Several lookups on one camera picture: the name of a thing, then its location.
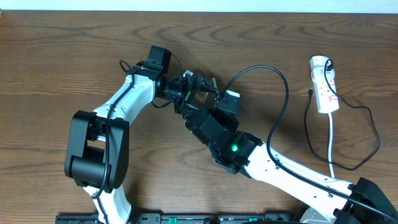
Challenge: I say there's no black charger cable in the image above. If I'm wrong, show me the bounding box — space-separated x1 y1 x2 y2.
303 58 382 171

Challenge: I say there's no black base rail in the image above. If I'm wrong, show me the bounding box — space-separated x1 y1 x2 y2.
55 213 300 224

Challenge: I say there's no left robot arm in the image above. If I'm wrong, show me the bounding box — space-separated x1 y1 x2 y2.
64 60 218 223

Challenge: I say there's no white power strip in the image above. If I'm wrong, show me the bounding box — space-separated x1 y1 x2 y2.
310 55 340 114

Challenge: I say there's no white power strip cord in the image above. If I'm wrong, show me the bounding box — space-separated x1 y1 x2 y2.
327 112 336 180

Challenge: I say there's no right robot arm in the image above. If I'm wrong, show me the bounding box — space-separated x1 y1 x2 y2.
183 108 397 223

